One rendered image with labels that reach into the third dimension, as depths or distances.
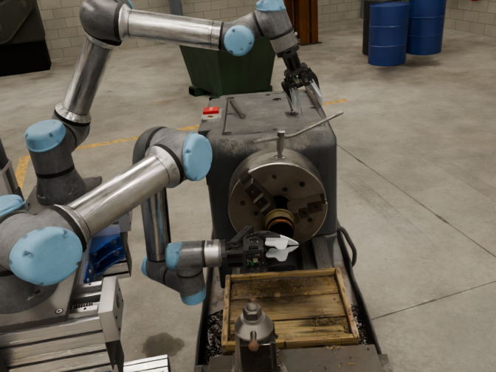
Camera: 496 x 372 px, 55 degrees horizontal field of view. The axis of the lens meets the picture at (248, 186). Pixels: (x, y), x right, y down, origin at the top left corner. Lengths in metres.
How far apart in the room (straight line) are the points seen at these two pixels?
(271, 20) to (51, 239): 0.85
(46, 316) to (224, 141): 0.81
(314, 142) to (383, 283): 1.52
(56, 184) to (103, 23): 0.51
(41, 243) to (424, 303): 2.27
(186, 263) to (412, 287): 1.87
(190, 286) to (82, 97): 0.68
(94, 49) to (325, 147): 0.78
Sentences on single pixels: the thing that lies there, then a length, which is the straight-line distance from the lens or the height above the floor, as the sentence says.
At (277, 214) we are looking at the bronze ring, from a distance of 1.39.
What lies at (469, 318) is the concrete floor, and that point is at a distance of 2.83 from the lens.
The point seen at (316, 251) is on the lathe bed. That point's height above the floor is 0.86.
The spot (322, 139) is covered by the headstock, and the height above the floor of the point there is 1.24.
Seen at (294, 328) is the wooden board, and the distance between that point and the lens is 1.36.
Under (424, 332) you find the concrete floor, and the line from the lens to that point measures 2.69.
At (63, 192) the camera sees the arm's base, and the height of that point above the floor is 1.20.
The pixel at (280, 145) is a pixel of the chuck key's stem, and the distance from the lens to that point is 1.44.
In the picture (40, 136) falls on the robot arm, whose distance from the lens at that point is 1.51.
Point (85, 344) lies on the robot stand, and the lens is 1.22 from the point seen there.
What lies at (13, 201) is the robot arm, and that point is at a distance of 1.08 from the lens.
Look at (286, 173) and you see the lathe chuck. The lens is 1.45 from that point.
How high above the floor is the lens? 1.82
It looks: 27 degrees down
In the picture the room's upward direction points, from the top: 5 degrees counter-clockwise
